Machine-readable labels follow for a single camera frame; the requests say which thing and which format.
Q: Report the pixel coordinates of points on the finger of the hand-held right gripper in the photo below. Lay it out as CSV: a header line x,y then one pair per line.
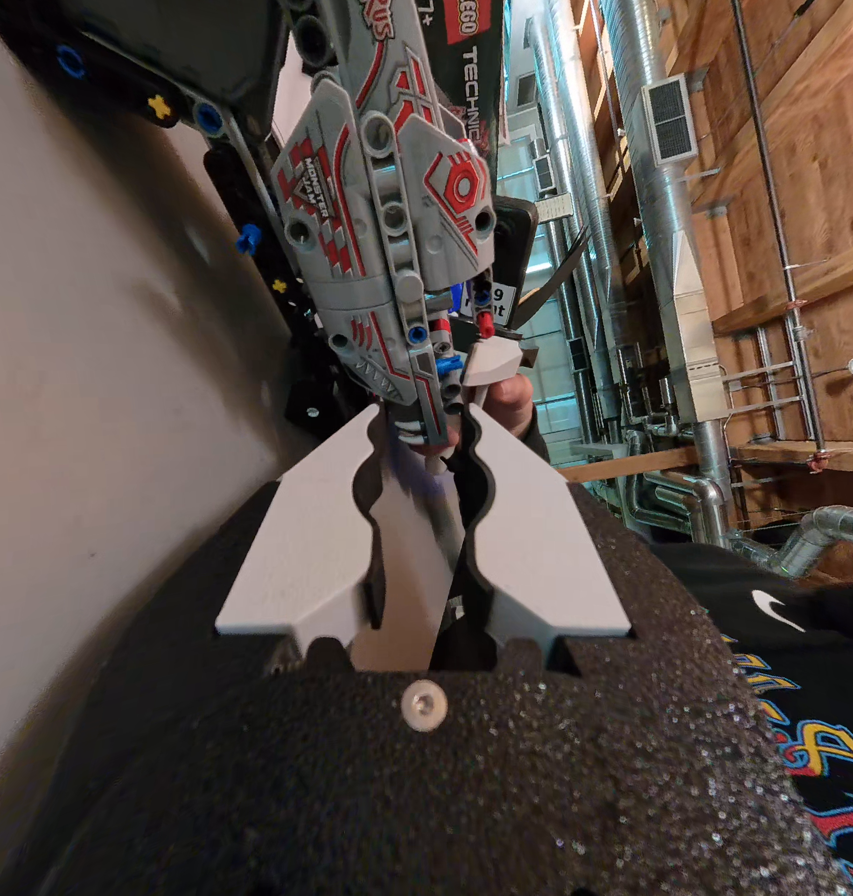
x,y
493,360

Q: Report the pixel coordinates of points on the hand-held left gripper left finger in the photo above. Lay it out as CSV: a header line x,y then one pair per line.
x,y
307,553

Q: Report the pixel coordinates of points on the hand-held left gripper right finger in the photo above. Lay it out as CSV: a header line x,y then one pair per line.
x,y
545,553

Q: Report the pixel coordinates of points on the grey red toy brick model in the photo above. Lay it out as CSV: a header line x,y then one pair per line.
x,y
370,210

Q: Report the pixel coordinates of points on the black toy brick chassis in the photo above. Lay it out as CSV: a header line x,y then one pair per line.
x,y
188,56

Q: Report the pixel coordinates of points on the person's right forearm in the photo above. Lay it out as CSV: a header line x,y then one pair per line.
x,y
535,441

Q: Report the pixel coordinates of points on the silver duct elbow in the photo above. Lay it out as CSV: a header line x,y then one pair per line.
x,y
804,539

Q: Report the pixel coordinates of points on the person's right hand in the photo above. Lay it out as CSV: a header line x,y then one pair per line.
x,y
514,402

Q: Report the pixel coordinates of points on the wooden beam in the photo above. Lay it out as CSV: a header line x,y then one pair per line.
x,y
629,464

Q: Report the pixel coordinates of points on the black toy set box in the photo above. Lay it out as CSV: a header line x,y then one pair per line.
x,y
468,70

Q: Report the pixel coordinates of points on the black printed sweatshirt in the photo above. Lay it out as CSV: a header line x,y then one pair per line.
x,y
748,595

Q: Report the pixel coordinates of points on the thin silver duct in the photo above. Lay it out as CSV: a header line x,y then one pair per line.
x,y
566,210

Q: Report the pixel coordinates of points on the large silver ventilation duct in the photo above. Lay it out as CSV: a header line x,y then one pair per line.
x,y
650,210

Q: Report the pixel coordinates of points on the white wall vent grille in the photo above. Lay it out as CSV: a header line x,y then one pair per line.
x,y
670,119

